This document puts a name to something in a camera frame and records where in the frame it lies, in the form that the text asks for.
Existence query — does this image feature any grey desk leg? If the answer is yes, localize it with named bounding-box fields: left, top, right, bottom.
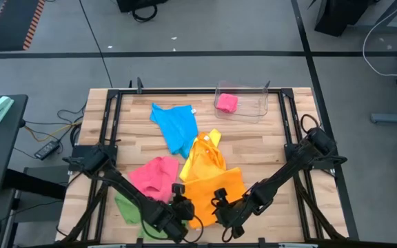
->
left=348, top=21, right=397, bottom=34
left=370, top=110, right=397, bottom=125

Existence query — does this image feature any black metal rig frame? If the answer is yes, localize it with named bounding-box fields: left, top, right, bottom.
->
left=60, top=77, right=349, bottom=248

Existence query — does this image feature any black equipment base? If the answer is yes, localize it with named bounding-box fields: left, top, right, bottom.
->
left=116, top=0, right=169, bottom=14

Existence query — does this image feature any clear plastic bin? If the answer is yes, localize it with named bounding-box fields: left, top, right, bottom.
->
left=214, top=81, right=269, bottom=125

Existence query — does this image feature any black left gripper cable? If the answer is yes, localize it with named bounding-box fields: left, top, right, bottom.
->
left=183, top=215, right=205, bottom=245

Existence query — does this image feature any black right arm base cable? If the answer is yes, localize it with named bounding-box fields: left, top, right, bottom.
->
left=299, top=114, right=320, bottom=134

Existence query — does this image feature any yellow floor cable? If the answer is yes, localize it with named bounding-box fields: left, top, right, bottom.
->
left=23, top=120, right=83, bottom=143

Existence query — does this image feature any white floor cable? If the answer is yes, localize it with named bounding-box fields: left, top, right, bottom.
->
left=362, top=0, right=397, bottom=78

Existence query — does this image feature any pink microfiber towel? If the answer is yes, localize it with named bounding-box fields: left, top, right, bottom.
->
left=128, top=156, right=181, bottom=204
left=216, top=92, right=240, bottom=114

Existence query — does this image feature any black floor mat orange edge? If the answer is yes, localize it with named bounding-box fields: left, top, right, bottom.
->
left=0, top=0, right=47, bottom=53

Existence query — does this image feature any black power adapter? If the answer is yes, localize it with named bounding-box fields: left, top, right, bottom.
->
left=33, top=140, right=61, bottom=161

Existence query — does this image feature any black side desk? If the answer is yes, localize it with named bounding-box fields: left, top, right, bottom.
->
left=0, top=94, right=30, bottom=196

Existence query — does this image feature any green microfiber towel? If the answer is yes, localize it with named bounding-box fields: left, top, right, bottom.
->
left=114, top=192, right=189, bottom=241

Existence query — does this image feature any yellow microfiber towel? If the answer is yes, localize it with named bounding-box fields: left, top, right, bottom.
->
left=179, top=128, right=222, bottom=183

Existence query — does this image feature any blue microfiber towel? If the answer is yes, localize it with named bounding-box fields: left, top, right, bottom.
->
left=149, top=103, right=199, bottom=159

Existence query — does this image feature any black coiled cable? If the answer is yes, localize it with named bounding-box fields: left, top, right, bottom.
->
left=131, top=3, right=159, bottom=23

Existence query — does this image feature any black floor cable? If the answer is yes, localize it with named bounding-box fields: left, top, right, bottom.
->
left=78, top=0, right=114, bottom=89

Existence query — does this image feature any black cabinet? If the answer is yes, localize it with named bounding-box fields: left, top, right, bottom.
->
left=314, top=0, right=371, bottom=38

